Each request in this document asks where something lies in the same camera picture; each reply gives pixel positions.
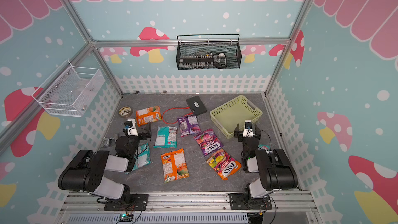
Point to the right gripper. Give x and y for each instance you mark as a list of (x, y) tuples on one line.
[(240, 134)]

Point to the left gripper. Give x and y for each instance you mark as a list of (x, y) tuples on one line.
[(148, 132)]

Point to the teal mint candy bag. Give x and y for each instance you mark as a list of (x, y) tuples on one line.
[(166, 137)]

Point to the purple Fox's candy bag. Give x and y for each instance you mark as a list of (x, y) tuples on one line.
[(208, 142)]

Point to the orange Fox's fruits candy bag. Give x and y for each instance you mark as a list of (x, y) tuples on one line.
[(223, 164)]

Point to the orange mango candy bag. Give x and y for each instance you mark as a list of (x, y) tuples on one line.
[(174, 166)]

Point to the teal Fox's candy bag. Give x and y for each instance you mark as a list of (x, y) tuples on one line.
[(264, 147)]

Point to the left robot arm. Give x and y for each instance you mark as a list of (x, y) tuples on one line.
[(86, 170)]

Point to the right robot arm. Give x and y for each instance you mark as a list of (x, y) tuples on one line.
[(274, 168)]

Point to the green plastic basket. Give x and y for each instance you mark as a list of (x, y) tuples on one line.
[(234, 112)]

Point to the orange candy bag far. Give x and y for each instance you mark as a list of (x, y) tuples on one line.
[(147, 115)]

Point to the teal candy bag left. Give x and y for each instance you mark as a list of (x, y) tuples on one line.
[(142, 157)]

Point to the metal fitting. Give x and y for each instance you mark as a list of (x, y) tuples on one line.
[(108, 141)]

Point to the black box device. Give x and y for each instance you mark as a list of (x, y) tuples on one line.
[(196, 105)]

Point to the green circuit board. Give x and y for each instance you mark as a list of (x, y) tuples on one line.
[(125, 218)]

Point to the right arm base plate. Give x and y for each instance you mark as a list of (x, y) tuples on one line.
[(242, 201)]

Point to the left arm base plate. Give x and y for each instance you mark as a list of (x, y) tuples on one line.
[(132, 202)]

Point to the aluminium front rail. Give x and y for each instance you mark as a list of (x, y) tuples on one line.
[(289, 207)]

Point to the black wire wall basket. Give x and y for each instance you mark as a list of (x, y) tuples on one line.
[(210, 51)]

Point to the white wire wall basket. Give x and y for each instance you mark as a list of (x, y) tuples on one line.
[(69, 90)]

